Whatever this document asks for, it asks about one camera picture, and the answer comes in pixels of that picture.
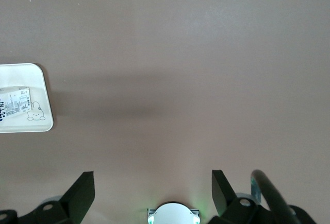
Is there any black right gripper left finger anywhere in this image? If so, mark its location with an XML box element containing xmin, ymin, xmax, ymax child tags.
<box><xmin>0</xmin><ymin>171</ymin><xmax>95</xmax><ymax>224</ymax></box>

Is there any cream tray with rabbit print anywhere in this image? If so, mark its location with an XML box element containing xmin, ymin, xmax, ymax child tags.
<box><xmin>0</xmin><ymin>63</ymin><xmax>54</xmax><ymax>134</ymax></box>

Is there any blue and white milk carton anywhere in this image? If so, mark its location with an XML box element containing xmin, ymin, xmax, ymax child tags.
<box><xmin>0</xmin><ymin>85</ymin><xmax>33</xmax><ymax>123</ymax></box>

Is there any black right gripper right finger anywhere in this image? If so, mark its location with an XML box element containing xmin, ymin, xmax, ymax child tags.
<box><xmin>211</xmin><ymin>170</ymin><xmax>318</xmax><ymax>224</ymax></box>

